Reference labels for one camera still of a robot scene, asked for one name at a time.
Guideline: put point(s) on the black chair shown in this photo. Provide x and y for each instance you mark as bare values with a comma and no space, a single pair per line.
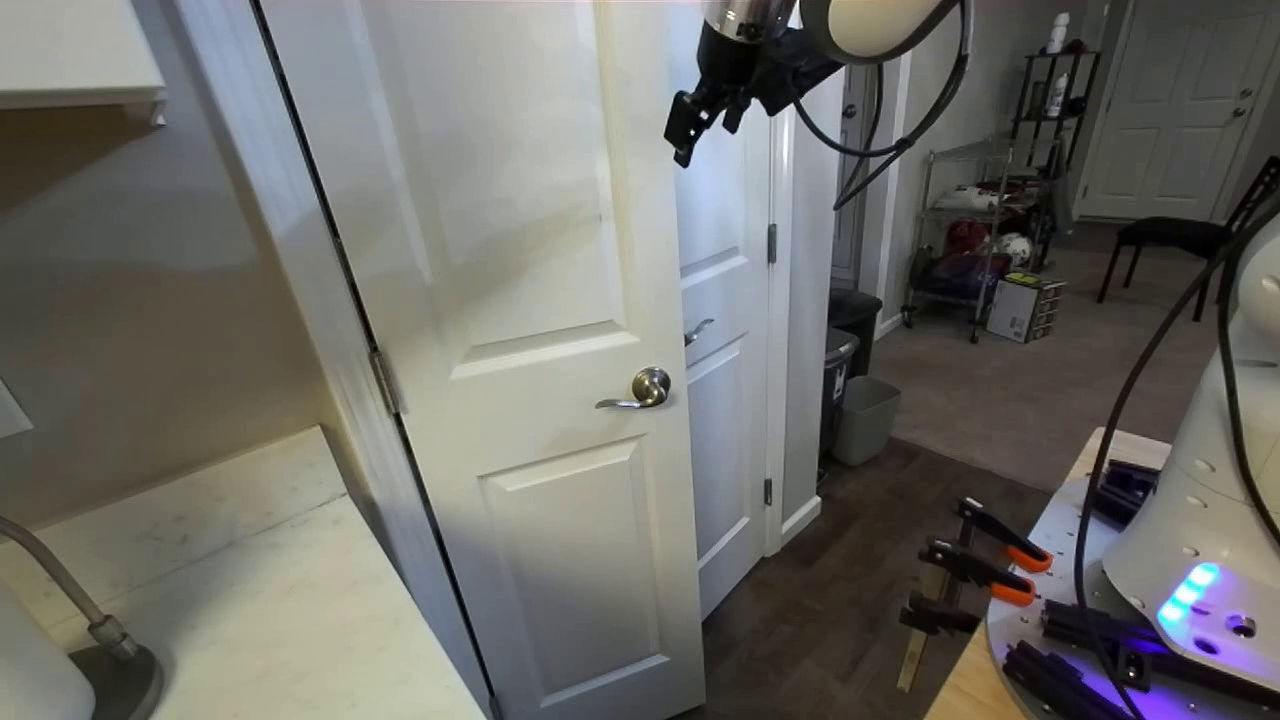
1199,237

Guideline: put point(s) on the grey trash bin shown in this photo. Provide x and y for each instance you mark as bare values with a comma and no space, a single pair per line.
865,420

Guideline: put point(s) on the white kitchen countertop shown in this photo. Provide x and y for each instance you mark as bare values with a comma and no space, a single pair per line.
267,593

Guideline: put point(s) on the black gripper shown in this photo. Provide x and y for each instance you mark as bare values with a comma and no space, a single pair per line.
732,73

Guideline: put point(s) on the cardboard box on floor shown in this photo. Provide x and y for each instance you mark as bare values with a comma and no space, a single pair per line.
1025,310

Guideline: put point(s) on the black trash bin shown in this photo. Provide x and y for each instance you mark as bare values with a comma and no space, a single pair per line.
858,314

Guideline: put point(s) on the black wire shelf rack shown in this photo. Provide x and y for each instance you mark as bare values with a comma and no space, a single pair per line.
1048,105

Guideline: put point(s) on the white far door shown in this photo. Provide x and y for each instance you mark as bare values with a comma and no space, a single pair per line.
1177,111

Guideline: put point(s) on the metal utility cart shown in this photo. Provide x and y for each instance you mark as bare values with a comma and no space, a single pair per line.
980,214

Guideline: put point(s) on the orange black bar clamp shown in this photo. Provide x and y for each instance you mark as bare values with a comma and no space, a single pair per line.
1018,549

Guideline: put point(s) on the silver left door lever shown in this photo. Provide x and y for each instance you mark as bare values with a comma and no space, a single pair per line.
650,391

